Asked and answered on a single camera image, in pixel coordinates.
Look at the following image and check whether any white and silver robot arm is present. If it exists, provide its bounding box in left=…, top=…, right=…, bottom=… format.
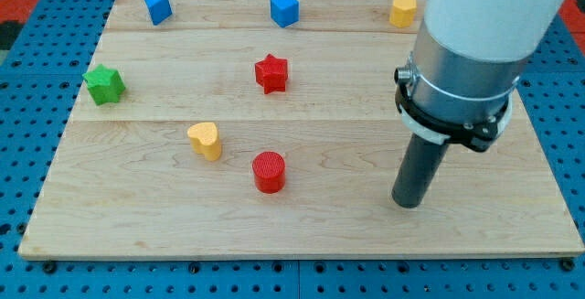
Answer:
left=395, top=0, right=564, bottom=152

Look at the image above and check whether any red star block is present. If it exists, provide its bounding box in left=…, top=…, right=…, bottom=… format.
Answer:
left=254, top=54, right=288, bottom=94

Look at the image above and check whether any green star block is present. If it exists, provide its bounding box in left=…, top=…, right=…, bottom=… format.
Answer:
left=82, top=64, right=126, bottom=105

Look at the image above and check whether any red cylinder block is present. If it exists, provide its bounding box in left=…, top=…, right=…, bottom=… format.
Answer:
left=252, top=151, right=286, bottom=194

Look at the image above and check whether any light wooden board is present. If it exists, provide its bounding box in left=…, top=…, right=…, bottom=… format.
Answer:
left=19, top=0, right=584, bottom=261

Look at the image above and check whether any yellow heart block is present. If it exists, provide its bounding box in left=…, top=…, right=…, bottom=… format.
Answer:
left=187, top=122, right=222, bottom=161

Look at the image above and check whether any blue cube block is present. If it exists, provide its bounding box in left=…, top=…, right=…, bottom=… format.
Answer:
left=270, top=0, right=300, bottom=27

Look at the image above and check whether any dark grey cylindrical pointer tool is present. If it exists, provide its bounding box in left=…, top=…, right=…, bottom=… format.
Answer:
left=390, top=134, right=449, bottom=208

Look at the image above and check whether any yellow hexagon block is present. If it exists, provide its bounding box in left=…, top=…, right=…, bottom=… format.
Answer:
left=388, top=0, right=418, bottom=28

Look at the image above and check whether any blue triangular prism block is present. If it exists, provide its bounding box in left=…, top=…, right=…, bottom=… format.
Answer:
left=144, top=0, right=173, bottom=26

